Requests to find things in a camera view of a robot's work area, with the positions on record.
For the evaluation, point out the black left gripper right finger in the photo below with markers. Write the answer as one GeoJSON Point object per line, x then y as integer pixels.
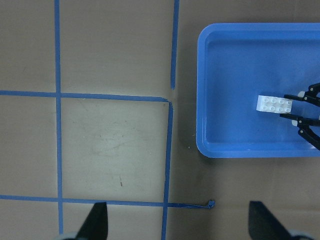
{"type": "Point", "coordinates": [263, 225]}

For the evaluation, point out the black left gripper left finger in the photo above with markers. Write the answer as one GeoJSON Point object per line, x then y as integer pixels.
{"type": "Point", "coordinates": [95, 226]}

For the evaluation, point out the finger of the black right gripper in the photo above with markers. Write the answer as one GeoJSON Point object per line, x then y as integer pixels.
{"type": "Point", "coordinates": [304, 128]}
{"type": "Point", "coordinates": [310, 96]}

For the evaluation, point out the white block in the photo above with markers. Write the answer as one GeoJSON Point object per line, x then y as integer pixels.
{"type": "Point", "coordinates": [266, 104]}
{"type": "Point", "coordinates": [283, 106]}

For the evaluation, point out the blue plastic tray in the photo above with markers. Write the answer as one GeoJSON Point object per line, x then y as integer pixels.
{"type": "Point", "coordinates": [238, 62]}

